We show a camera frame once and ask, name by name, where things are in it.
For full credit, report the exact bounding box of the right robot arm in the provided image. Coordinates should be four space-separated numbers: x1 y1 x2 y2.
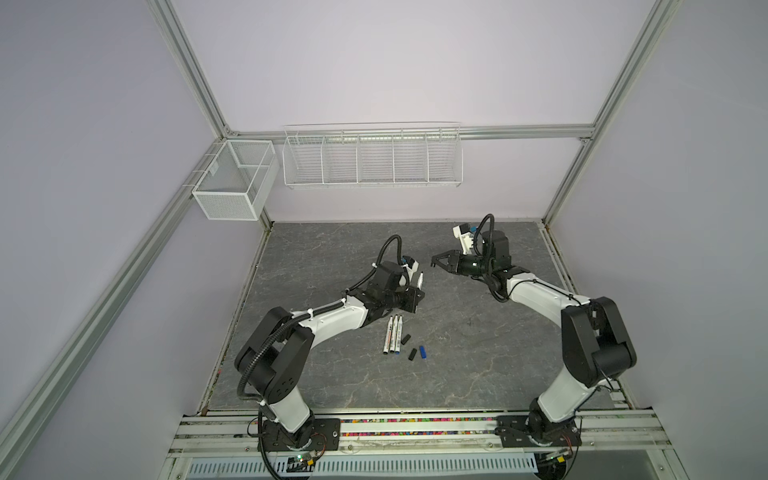
431 213 637 437

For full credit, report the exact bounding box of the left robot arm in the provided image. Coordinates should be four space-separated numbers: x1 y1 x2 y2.
234 234 425 435

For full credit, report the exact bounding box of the white marker pen blue tip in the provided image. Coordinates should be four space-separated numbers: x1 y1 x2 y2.
393 315 403 354

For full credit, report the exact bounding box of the white mesh box basket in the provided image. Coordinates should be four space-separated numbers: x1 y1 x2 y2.
192 140 280 221

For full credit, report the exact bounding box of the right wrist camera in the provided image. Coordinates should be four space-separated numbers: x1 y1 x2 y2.
452 223 478 255

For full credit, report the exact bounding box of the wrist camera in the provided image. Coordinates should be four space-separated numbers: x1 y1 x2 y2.
399 255 419 286
452 223 478 255

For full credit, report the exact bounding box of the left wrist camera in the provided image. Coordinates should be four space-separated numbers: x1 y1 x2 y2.
399 255 419 286

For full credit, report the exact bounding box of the white wire wall basket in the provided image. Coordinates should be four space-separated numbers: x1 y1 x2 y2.
283 122 464 188

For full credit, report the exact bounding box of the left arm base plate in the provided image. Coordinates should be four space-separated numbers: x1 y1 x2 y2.
258 417 341 452

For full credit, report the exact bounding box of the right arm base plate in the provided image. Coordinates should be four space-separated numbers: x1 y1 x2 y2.
494 412 582 448

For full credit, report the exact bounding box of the white vented cable duct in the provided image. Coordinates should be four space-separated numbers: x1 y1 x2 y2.
186 453 539 479

